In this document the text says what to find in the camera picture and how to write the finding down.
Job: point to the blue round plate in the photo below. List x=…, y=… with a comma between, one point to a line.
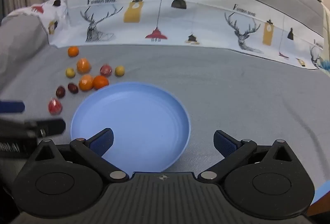
x=139, y=115

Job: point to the bare orange mandarin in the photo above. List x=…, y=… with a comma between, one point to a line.
x=101, y=82

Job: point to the small orange kumquat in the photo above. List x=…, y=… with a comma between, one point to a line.
x=73, y=51

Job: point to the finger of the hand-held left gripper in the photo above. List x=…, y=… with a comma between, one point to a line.
x=51, y=126
x=11, y=107

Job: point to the red date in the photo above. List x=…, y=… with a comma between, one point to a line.
x=73, y=88
x=60, y=91

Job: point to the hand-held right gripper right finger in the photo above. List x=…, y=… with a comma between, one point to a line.
x=224, y=143

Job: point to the small yellow fruit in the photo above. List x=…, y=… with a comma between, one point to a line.
x=119, y=71
x=70, y=72

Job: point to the plastic-wrapped orange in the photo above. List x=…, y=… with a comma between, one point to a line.
x=85, y=82
x=83, y=65

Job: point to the grey bed sheet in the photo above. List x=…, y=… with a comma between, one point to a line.
x=232, y=100

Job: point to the plastic-wrapped bright red tomato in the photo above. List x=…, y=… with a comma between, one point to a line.
x=54, y=106

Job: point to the plastic-wrapped dark red fruit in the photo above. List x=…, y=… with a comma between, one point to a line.
x=106, y=70

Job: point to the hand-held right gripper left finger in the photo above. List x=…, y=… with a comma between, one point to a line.
x=102, y=142

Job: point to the grey deer-print duvet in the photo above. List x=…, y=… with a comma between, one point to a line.
x=201, y=20

